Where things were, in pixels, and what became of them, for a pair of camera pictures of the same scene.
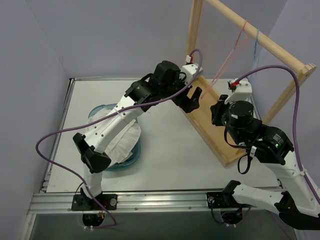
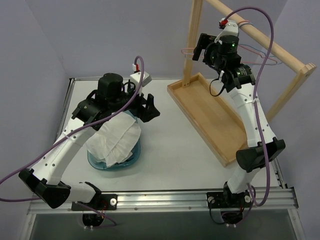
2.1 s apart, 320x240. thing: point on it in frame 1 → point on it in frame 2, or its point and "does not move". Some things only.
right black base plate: x=218 y=200 does not move
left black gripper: x=185 y=102 → x=141 y=108
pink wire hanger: x=242 y=37 → x=275 y=62
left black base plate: x=80 y=202 does not move
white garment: x=128 y=140 does not move
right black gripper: x=219 y=114 → x=206 y=52
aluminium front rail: x=132 y=202 does not move
